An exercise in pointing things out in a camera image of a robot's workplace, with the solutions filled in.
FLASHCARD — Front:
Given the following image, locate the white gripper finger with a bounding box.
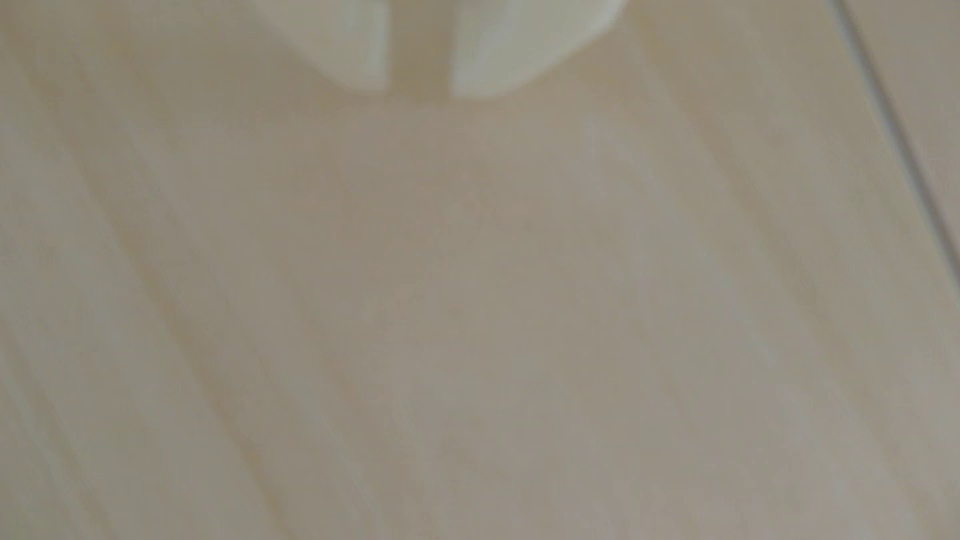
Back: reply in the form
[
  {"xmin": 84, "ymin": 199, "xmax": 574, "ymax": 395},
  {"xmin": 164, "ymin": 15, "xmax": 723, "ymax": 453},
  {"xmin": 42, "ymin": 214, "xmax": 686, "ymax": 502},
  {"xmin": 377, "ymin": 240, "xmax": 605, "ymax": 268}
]
[
  {"xmin": 251, "ymin": 0, "xmax": 391, "ymax": 95},
  {"xmin": 450, "ymin": 0, "xmax": 627, "ymax": 100}
]

